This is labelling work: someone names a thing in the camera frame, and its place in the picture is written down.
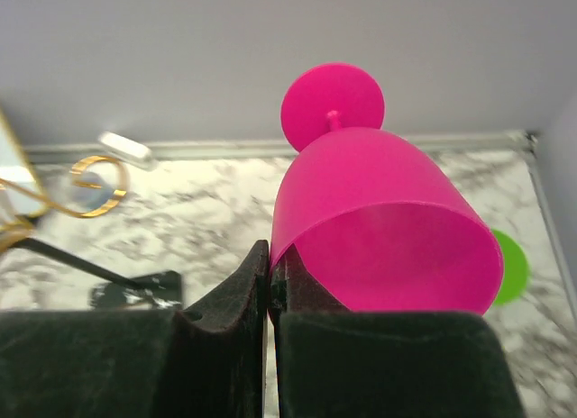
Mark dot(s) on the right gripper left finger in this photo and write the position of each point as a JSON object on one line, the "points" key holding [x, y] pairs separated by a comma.
{"points": [[204, 361]]}

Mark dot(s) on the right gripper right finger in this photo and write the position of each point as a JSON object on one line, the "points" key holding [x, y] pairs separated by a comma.
{"points": [[332, 362]]}

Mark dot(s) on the magenta wine glass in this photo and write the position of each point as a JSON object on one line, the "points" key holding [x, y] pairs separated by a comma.
{"points": [[374, 220]]}

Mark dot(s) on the green wine glass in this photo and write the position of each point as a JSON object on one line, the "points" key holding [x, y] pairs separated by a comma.
{"points": [[516, 270]]}

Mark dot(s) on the white whiteboard eraser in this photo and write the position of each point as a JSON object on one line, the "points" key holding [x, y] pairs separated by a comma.
{"points": [[127, 150]]}

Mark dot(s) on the gold framed whiteboard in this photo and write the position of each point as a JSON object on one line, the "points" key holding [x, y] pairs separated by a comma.
{"points": [[16, 169]]}

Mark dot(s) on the gold wire glass rack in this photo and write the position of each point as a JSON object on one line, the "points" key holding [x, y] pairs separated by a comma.
{"points": [[163, 290]]}

